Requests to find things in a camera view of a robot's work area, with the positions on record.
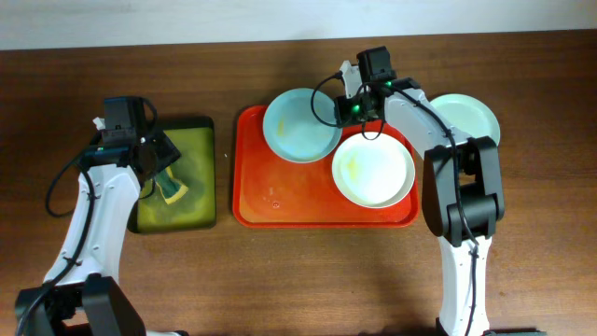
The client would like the white plate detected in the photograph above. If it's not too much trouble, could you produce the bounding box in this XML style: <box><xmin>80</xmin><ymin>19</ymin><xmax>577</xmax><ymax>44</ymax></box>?
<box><xmin>331</xmin><ymin>133</ymin><xmax>415</xmax><ymax>209</ymax></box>

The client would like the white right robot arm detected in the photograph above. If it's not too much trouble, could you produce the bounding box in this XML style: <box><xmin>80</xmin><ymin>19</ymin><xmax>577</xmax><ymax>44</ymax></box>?
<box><xmin>333</xmin><ymin>47</ymin><xmax>505</xmax><ymax>335</ymax></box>

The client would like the light blue plate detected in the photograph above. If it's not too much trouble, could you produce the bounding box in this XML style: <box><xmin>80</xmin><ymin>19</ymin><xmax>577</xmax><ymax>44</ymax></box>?
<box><xmin>262</xmin><ymin>88</ymin><xmax>342</xmax><ymax>163</ymax></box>

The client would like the black tray with yellow liquid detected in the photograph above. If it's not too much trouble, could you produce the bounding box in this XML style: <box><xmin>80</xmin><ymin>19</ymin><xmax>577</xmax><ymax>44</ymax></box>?
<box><xmin>127</xmin><ymin>116</ymin><xmax>216</xmax><ymax>234</ymax></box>

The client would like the light green plate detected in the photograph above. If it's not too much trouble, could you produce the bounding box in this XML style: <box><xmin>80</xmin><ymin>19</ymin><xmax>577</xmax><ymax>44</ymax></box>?
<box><xmin>430</xmin><ymin>93</ymin><xmax>501</xmax><ymax>145</ymax></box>

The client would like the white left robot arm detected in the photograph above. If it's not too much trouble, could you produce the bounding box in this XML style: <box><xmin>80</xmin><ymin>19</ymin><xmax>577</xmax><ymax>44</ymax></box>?
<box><xmin>15</xmin><ymin>96</ymin><xmax>180</xmax><ymax>335</ymax></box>

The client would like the green and yellow sponge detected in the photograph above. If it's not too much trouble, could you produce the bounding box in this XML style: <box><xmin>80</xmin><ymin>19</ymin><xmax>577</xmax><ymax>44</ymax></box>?
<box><xmin>154</xmin><ymin>167</ymin><xmax>188</xmax><ymax>204</ymax></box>

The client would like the red plastic tray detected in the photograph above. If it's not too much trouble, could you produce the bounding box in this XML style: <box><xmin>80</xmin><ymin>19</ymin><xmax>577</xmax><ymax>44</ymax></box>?
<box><xmin>232</xmin><ymin>105</ymin><xmax>420</xmax><ymax>229</ymax></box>

